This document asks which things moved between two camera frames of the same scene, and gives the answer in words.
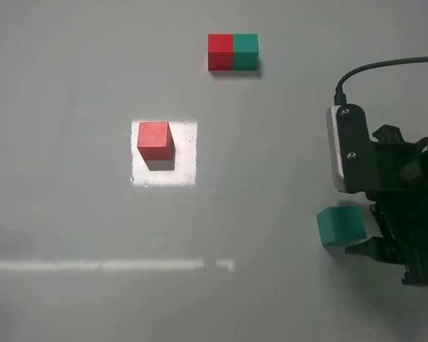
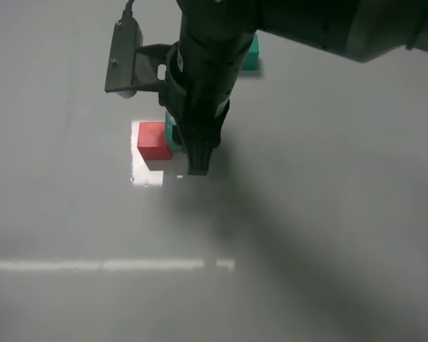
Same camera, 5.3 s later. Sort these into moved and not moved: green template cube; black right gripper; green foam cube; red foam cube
Moved: black right gripper; green foam cube
Not moved: red foam cube; green template cube
